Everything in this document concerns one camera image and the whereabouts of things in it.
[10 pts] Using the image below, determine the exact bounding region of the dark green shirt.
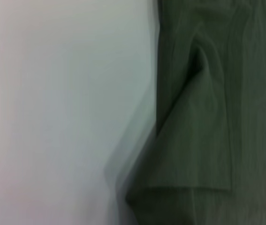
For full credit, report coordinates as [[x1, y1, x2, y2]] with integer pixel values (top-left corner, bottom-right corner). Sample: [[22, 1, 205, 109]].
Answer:
[[114, 0, 266, 225]]

